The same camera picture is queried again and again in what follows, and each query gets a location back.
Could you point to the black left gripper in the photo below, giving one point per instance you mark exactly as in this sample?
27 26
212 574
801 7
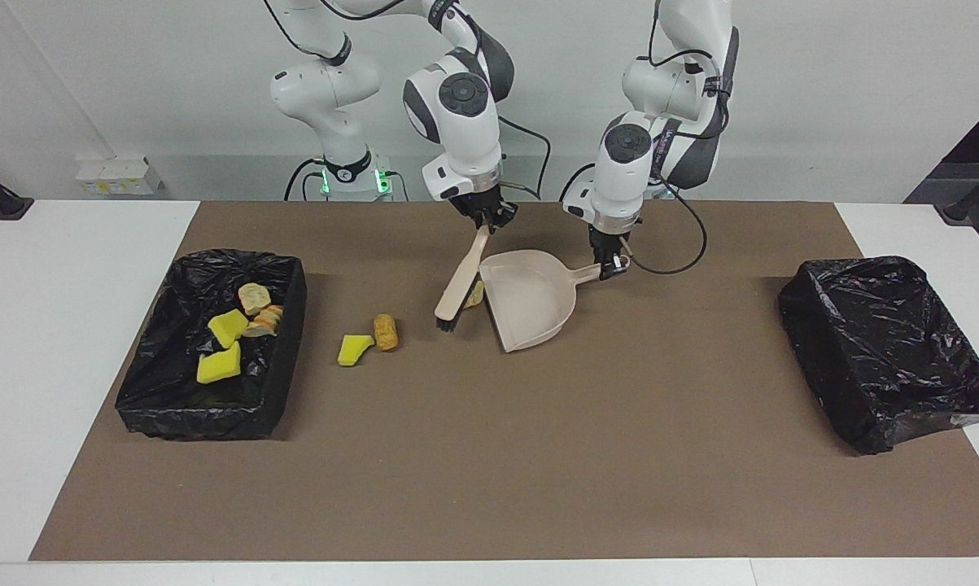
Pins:
611 240

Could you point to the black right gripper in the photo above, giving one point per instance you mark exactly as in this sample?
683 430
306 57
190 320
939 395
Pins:
477 205

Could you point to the beige brush black bristles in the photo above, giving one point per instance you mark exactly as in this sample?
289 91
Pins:
461 281

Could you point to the pale greenish foam chunk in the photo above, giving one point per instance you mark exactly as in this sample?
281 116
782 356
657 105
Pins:
476 295

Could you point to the beige plastic dustpan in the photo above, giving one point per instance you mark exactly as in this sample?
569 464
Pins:
530 301

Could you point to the brown peanut shaped bread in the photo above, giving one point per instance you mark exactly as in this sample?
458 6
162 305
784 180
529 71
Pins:
386 332

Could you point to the small yellow sponge wedge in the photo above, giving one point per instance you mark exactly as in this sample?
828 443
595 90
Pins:
355 350

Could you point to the orange striped croissant toy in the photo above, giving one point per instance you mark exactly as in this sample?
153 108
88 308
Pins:
269 320

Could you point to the pale beige foam chunk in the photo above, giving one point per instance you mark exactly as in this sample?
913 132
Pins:
253 297

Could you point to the yellow sponge piece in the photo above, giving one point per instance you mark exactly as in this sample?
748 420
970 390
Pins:
219 365
227 328

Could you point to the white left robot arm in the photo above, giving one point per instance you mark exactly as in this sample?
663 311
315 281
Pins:
623 175

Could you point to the bin lined black bag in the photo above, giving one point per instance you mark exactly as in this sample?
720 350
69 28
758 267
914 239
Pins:
163 382
888 350

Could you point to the brown paper table mat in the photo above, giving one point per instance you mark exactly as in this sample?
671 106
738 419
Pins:
424 505

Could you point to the black stand leg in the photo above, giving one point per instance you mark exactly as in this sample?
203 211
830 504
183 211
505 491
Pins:
973 199
1 202

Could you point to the white wall socket box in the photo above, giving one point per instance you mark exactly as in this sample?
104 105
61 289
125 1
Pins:
119 175

